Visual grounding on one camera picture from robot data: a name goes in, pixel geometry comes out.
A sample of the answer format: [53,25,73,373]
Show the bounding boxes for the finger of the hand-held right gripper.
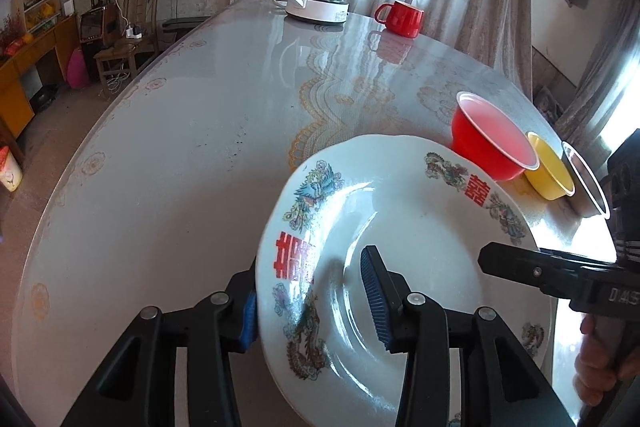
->
[477,243,613,304]

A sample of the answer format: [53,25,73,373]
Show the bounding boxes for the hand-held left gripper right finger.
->
[360,245,576,427]

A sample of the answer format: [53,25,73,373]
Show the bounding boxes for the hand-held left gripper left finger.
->
[60,257,261,427]

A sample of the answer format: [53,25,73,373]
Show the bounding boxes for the white plate with phoenix print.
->
[255,134,553,427]

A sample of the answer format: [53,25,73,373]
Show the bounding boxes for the yellow bowl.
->
[522,132,577,201]

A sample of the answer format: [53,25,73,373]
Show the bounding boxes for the clear plastic bowl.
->
[561,141,612,219]

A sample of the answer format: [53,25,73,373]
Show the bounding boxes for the red plastic bowl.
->
[450,91,541,182]

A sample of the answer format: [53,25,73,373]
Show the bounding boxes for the person's right hand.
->
[572,314,626,408]

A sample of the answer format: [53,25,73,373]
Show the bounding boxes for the printed picture board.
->
[532,84,564,124]

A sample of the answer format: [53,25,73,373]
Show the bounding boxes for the red mug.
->
[374,0,425,38]

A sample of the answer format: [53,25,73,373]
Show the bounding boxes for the white bucket with red lid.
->
[0,146,24,192]

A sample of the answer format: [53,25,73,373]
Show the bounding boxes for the pink bag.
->
[67,47,91,90]

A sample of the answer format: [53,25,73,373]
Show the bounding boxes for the wooden cabinet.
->
[0,14,81,142]

